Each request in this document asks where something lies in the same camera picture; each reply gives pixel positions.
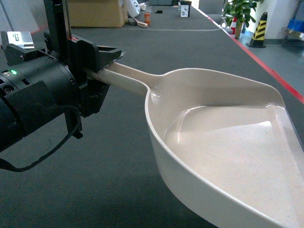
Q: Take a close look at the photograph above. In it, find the black white small box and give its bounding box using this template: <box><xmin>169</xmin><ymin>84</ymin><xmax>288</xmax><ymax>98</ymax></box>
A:
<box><xmin>180</xmin><ymin>0</ymin><xmax>192</xmax><ymax>18</ymax></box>

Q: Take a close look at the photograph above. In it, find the wooden handle brush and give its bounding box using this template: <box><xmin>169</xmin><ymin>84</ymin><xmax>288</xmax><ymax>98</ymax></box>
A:
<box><xmin>128</xmin><ymin>17</ymin><xmax>148</xmax><ymax>28</ymax></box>

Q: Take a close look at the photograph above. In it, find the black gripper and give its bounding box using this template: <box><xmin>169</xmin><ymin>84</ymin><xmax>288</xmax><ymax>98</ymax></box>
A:
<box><xmin>44</xmin><ymin>32</ymin><xmax>125</xmax><ymax>117</ymax></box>

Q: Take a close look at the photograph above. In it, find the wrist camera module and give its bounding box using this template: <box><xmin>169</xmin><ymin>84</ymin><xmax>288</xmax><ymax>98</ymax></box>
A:
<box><xmin>0</xmin><ymin>31</ymin><xmax>45</xmax><ymax>66</ymax></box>

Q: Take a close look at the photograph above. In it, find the yellow black striped bollard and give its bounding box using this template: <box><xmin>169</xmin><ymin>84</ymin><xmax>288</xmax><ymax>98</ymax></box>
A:
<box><xmin>248</xmin><ymin>12</ymin><xmax>268</xmax><ymax>48</ymax></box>

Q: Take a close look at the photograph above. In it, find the green potted plant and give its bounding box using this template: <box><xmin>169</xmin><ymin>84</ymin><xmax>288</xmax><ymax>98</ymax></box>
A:
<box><xmin>224</xmin><ymin>0</ymin><xmax>264</xmax><ymax>39</ymax></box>

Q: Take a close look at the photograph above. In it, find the open cardboard box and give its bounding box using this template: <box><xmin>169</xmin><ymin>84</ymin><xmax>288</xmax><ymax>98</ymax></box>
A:
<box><xmin>68</xmin><ymin>0</ymin><xmax>127</xmax><ymax>28</ymax></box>

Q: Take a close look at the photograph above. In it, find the orange bottle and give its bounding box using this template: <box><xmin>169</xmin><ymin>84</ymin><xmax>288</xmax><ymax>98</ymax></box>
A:
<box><xmin>144</xmin><ymin>12</ymin><xmax>151</xmax><ymax>26</ymax></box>

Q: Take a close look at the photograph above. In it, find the beige plastic scoop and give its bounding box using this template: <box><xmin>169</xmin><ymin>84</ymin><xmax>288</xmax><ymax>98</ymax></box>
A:
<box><xmin>89</xmin><ymin>63</ymin><xmax>304</xmax><ymax>228</ymax></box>

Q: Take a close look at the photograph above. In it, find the black cable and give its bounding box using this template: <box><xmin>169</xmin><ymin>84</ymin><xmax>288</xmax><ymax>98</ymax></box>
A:
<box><xmin>0</xmin><ymin>105</ymin><xmax>83</xmax><ymax>172</ymax></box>

